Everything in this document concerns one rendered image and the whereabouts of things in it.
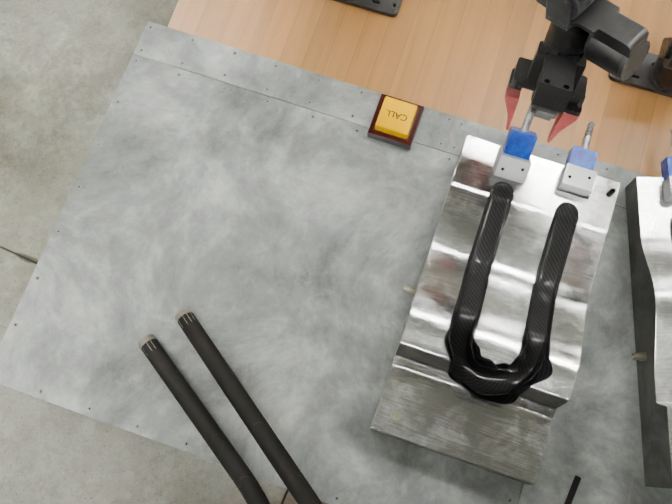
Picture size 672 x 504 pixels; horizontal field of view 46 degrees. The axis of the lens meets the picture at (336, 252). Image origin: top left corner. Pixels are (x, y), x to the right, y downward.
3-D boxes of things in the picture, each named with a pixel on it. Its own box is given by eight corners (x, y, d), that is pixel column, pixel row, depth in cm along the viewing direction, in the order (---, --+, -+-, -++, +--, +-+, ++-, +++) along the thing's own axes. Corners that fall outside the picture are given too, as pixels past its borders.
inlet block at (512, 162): (520, 89, 125) (522, 97, 120) (550, 98, 124) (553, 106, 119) (492, 165, 130) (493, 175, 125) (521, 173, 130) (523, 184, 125)
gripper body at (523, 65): (579, 111, 109) (600, 66, 104) (508, 90, 110) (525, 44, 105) (583, 87, 113) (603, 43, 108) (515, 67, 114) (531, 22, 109)
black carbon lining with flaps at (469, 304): (489, 182, 130) (500, 161, 120) (584, 212, 128) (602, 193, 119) (426, 383, 121) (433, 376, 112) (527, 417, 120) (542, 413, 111)
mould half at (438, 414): (459, 155, 138) (471, 123, 125) (603, 200, 136) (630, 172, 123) (369, 429, 126) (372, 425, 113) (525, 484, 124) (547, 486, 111)
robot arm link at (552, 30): (597, 59, 107) (618, 13, 102) (574, 71, 104) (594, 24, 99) (557, 34, 110) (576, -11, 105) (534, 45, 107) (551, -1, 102)
